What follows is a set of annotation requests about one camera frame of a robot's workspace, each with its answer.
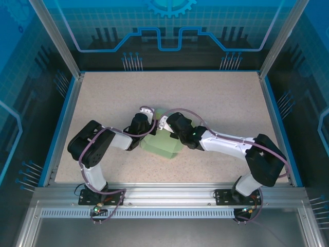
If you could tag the aluminium frame post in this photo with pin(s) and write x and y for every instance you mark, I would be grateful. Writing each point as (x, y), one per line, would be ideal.
(282, 38)
(58, 38)

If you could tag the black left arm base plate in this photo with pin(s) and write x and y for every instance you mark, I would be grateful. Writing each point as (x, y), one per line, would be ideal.
(115, 196)

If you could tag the aluminium mounting rail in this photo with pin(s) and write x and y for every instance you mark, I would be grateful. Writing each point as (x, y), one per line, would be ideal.
(167, 193)

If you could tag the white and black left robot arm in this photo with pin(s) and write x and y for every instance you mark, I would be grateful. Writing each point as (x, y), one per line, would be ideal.
(118, 140)

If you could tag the light green paper box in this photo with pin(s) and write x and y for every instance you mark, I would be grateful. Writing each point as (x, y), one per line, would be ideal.
(162, 146)

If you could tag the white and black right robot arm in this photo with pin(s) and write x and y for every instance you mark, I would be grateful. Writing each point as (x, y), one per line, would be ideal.
(226, 145)

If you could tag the aluminium table side rail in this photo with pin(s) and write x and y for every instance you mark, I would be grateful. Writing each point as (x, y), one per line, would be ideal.
(65, 128)
(269, 103)

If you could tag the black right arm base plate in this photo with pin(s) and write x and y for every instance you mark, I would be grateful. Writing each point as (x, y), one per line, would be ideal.
(222, 198)

